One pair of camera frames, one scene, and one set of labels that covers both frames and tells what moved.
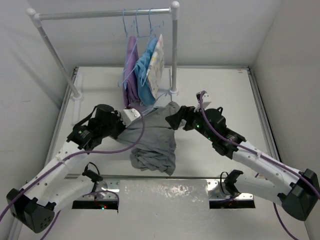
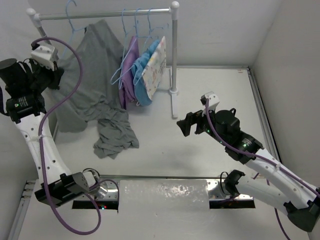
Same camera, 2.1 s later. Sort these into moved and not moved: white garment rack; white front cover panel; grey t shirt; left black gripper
Moved: left black gripper; grey t shirt
Not moved: white front cover panel; white garment rack
